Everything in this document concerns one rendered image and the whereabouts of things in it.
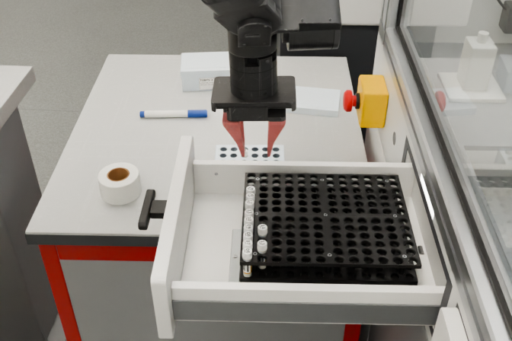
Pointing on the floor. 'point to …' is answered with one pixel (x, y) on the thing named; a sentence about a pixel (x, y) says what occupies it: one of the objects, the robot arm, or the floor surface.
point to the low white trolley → (152, 82)
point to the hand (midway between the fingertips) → (256, 148)
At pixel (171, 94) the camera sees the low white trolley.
